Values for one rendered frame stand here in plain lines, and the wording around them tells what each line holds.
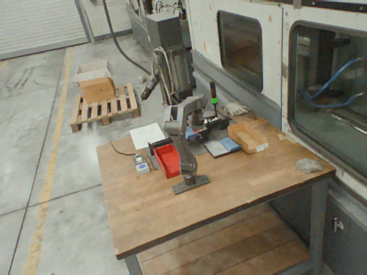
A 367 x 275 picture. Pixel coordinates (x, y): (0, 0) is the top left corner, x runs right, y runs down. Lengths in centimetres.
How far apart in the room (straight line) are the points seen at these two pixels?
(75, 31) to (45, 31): 87
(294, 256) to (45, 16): 993
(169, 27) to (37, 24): 936
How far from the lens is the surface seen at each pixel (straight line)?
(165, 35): 174
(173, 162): 178
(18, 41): 1113
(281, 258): 214
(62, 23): 1088
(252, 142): 186
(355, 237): 191
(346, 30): 145
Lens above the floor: 192
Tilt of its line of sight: 30 degrees down
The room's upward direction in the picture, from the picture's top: 11 degrees counter-clockwise
